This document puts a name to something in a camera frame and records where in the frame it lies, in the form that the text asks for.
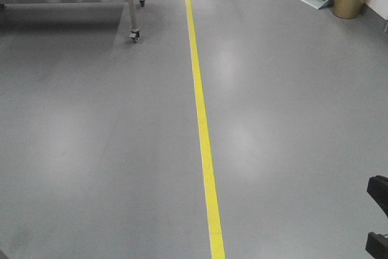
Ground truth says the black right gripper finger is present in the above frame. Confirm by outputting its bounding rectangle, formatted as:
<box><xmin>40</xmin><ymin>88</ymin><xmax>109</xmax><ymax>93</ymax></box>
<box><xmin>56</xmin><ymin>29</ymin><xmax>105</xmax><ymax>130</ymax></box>
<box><xmin>365</xmin><ymin>232</ymin><xmax>387</xmax><ymax>259</ymax></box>
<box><xmin>367</xmin><ymin>175</ymin><xmax>388</xmax><ymax>215</ymax></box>

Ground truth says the yellow floor tape line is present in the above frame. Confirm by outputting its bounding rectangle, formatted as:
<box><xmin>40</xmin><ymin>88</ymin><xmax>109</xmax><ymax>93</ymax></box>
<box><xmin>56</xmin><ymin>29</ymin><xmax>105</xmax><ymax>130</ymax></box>
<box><xmin>185</xmin><ymin>0</ymin><xmax>226</xmax><ymax>258</ymax></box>

